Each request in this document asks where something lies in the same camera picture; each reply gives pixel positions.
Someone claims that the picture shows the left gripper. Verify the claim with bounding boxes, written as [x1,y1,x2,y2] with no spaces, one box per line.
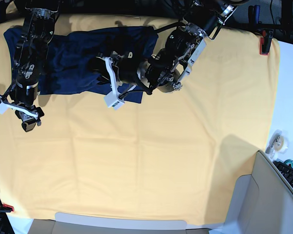
[87,51,133,98]

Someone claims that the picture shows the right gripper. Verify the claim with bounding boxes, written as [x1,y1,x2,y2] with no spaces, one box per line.
[3,101,44,132]

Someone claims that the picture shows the navy blue long-sleeve shirt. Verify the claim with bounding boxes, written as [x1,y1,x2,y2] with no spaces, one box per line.
[2,25,159,104]

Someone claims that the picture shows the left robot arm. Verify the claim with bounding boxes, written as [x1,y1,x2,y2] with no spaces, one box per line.
[88,0,246,100]

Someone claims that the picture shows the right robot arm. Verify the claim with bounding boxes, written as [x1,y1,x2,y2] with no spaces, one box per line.
[1,0,61,132]

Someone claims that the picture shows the red clamp bottom left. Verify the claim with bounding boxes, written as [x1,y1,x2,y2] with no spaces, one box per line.
[0,204,14,213]

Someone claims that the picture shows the red clamp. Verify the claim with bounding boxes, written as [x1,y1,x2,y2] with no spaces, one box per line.
[0,204,14,213]
[260,29,274,56]

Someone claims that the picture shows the yellow table cloth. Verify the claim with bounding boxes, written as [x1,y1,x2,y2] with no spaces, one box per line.
[0,28,280,225]

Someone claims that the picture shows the red clamp top right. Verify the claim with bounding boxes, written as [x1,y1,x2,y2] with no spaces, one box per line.
[260,29,274,56]

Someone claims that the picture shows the clear tape dispenser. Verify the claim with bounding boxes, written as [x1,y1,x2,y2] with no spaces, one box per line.
[265,130,289,157]

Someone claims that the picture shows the green tape roll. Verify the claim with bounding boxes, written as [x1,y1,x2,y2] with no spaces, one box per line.
[284,159,293,168]

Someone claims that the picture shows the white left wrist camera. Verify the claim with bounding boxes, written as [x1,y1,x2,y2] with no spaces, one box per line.
[104,92,125,110]

